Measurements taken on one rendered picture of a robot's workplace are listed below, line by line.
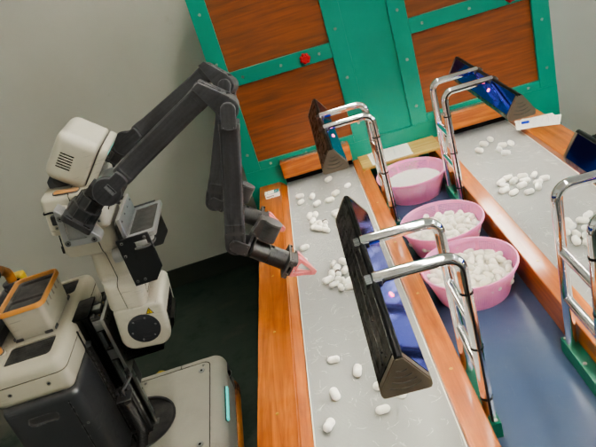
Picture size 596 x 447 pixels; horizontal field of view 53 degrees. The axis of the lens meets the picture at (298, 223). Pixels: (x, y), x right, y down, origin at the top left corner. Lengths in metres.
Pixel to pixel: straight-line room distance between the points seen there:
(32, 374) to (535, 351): 1.39
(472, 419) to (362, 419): 0.24
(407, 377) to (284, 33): 1.79
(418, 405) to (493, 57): 1.67
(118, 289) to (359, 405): 0.89
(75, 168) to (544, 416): 1.35
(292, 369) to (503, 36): 1.69
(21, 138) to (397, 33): 2.07
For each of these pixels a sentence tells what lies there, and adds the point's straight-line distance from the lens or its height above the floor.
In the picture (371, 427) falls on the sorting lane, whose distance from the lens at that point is 1.36.
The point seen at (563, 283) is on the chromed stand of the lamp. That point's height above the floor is 0.89.
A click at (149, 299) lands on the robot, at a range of 1.99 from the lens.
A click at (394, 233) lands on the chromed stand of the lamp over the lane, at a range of 1.23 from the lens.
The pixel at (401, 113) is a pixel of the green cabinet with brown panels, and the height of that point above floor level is 0.90.
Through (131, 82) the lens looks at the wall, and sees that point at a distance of 3.39.
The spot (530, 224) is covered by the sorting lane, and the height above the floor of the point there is 0.74.
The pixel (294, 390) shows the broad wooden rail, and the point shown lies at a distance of 1.46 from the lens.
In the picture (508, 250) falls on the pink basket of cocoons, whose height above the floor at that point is 0.75.
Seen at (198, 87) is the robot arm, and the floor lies 1.42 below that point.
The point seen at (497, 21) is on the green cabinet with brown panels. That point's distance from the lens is 2.66.
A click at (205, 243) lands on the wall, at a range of 3.66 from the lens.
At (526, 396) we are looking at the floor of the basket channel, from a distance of 1.46.
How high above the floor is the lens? 1.70
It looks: 25 degrees down
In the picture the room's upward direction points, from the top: 18 degrees counter-clockwise
